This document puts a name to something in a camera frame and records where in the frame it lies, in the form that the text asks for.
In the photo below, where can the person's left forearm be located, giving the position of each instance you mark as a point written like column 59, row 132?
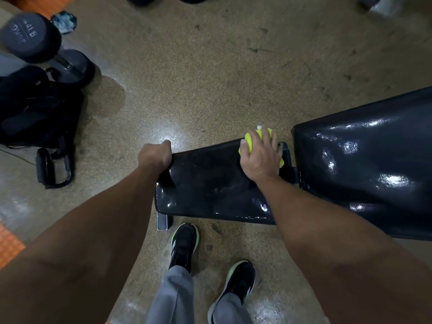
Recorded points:
column 81, row 256

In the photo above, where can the person's left hand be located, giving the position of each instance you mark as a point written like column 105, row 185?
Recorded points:
column 155, row 156

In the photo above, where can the person's left grey trouser leg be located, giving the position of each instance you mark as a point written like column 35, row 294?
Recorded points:
column 172, row 300

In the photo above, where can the person's right black shoe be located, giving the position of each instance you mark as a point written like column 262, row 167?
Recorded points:
column 239, row 278

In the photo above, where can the person's black shoe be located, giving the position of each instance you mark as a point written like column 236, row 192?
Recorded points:
column 239, row 278
column 184, row 244

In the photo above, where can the person's right forearm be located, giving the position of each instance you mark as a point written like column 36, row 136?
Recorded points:
column 347, row 263

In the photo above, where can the grey metal platform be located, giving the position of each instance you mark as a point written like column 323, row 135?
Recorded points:
column 11, row 65

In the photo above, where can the yellow cleaning cloth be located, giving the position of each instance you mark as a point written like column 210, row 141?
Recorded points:
column 249, row 139

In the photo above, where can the person's grey trouser leg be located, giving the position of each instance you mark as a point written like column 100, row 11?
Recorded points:
column 172, row 300
column 231, row 312

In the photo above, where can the small blue patterned object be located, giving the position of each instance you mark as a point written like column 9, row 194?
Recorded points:
column 64, row 22

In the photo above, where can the person's right grey trouser leg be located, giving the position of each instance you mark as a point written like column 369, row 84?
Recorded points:
column 231, row 312

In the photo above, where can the black padded gym bench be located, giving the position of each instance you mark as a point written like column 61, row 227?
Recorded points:
column 371, row 165

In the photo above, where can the person's right hand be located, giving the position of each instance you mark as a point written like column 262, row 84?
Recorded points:
column 261, row 161

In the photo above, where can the person's left black shoe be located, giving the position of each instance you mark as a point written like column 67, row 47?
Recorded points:
column 184, row 244

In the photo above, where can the large black dumbbell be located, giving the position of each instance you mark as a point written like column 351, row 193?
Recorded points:
column 30, row 37

